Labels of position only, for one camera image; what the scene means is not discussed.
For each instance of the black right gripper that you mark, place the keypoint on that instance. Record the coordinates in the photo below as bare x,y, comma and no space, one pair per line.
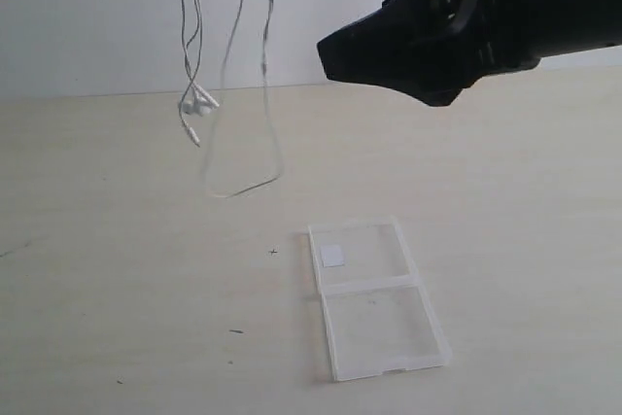
432,50

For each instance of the white square sticker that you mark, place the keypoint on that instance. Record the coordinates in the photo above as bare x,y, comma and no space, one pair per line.
332,256

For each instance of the clear plastic hinged case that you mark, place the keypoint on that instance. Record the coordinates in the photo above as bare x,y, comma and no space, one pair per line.
377,313

